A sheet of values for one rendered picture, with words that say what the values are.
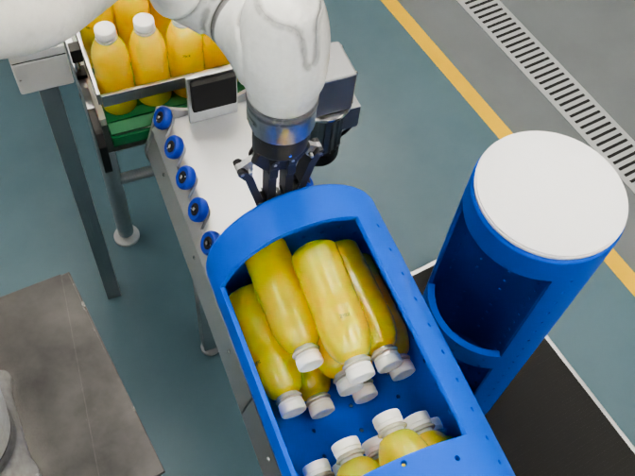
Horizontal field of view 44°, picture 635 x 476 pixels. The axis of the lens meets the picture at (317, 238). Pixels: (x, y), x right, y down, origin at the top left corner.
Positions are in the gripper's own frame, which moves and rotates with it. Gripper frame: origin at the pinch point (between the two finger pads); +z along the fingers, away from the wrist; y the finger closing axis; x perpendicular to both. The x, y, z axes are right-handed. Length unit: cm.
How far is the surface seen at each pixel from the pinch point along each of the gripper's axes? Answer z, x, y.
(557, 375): 101, 15, -81
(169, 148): 19.9, -31.5, 9.1
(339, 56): 30, -53, -36
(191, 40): 10.4, -47.9, -0.8
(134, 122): 26, -45, 13
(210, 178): 23.4, -24.8, 3.5
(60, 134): 39, -57, 28
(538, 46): 116, -109, -152
